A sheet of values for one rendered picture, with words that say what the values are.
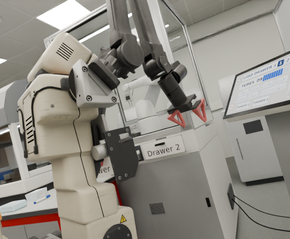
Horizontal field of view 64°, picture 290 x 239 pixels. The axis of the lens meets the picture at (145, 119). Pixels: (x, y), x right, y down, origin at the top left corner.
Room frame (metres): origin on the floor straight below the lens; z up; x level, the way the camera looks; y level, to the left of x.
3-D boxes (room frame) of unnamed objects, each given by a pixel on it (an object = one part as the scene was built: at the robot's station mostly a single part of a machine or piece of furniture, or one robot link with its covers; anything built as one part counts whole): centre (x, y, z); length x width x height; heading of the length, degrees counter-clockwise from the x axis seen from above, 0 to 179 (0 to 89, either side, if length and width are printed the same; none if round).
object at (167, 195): (2.12, -0.02, 0.40); 1.03 x 0.95 x 0.80; 66
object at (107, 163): (1.44, 0.34, 0.87); 0.29 x 0.02 x 0.11; 66
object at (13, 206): (1.48, 0.96, 0.78); 0.15 x 0.10 x 0.04; 61
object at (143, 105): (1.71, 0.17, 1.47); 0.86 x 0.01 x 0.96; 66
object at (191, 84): (1.93, -0.46, 1.52); 0.87 x 0.01 x 0.86; 156
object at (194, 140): (2.13, -0.01, 0.87); 1.02 x 0.95 x 0.14; 66
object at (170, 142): (1.57, -0.07, 0.87); 0.29 x 0.02 x 0.11; 66
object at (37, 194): (1.68, 0.90, 0.79); 0.13 x 0.09 x 0.05; 170
